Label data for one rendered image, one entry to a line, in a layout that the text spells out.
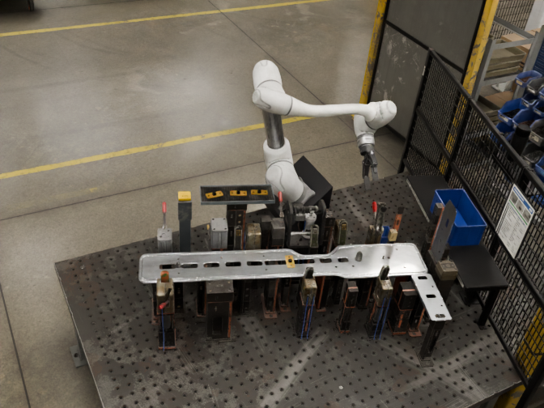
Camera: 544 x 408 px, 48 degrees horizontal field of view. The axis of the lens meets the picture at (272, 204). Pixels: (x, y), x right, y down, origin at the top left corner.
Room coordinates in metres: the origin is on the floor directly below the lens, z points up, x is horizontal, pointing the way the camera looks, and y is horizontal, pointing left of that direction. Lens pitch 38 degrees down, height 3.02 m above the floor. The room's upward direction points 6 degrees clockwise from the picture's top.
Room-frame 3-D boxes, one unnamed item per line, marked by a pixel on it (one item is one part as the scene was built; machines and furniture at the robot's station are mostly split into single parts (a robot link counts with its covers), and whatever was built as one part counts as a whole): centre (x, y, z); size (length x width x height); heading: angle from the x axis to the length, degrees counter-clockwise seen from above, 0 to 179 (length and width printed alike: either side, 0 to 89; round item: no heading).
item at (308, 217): (2.39, -0.17, 0.94); 0.18 x 0.13 x 0.49; 102
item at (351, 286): (2.06, -0.42, 0.84); 0.11 x 0.08 x 0.29; 12
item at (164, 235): (2.21, 0.50, 0.88); 0.11 x 0.10 x 0.36; 12
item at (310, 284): (2.01, -0.21, 0.87); 0.12 x 0.09 x 0.35; 12
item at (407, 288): (2.09, -0.68, 0.84); 0.11 x 0.10 x 0.28; 12
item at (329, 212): (2.42, -0.29, 0.91); 0.07 x 0.05 x 0.42; 12
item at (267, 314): (2.15, -0.04, 0.84); 0.17 x 0.06 x 0.29; 12
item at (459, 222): (2.53, -0.96, 1.10); 0.30 x 0.17 x 0.13; 12
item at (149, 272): (2.16, -0.10, 1.00); 1.38 x 0.22 x 0.02; 102
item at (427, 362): (1.92, -0.80, 0.84); 0.11 x 0.06 x 0.29; 12
